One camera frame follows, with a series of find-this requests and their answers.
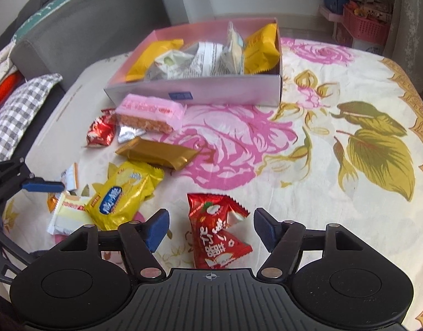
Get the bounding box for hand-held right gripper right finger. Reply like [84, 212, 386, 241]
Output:
[254, 208, 369, 281]

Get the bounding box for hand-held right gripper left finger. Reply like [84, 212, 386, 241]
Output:
[54, 209, 170, 281]

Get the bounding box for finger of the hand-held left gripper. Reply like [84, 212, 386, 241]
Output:
[0, 158, 66, 203]
[0, 226, 38, 283]

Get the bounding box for white and yellow cake packet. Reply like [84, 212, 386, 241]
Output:
[47, 193, 95, 236]

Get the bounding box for yellow packet with blue label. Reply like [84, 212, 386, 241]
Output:
[85, 161, 164, 231]

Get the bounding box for large red snack packet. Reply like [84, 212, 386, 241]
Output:
[187, 193, 253, 270]

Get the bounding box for gold snack packet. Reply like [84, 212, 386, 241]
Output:
[115, 137, 202, 171]

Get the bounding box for small red snack packet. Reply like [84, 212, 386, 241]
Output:
[86, 108, 117, 148]

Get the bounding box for silver foil packet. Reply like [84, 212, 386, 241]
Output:
[117, 126, 147, 144]

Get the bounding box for pink wafer packet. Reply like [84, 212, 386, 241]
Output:
[114, 93, 187, 135]

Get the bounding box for pink cardboard box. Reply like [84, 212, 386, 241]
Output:
[104, 17, 284, 108]

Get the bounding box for yellow snack packet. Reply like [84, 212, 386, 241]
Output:
[244, 23, 280, 75]
[126, 39, 184, 82]

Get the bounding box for white packet green print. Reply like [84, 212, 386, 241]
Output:
[145, 41, 226, 81]

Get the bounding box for clear packet with white bread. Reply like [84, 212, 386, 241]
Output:
[221, 22, 247, 75]

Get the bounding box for floral bedsheet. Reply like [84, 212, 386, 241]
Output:
[0, 36, 423, 331]

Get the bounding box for grey checkered pillow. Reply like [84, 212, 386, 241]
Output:
[0, 73, 63, 165]

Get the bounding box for red cloth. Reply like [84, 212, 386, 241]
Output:
[0, 72, 23, 111]

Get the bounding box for floral cushion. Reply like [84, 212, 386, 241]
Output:
[0, 34, 19, 94]

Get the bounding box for grey sofa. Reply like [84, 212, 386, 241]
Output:
[0, 0, 157, 166]

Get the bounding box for teal cushion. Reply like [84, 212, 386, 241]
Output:
[13, 0, 83, 39]

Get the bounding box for white printed box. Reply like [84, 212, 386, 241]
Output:
[335, 22, 385, 55]

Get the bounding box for pink plastic basket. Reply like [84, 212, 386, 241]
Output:
[342, 5, 392, 46]

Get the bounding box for pink low rack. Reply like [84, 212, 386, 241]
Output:
[318, 5, 345, 22]

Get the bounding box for blue box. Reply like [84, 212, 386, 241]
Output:
[323, 0, 350, 15]

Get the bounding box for patterned curtain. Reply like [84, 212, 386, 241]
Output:
[384, 0, 423, 94]

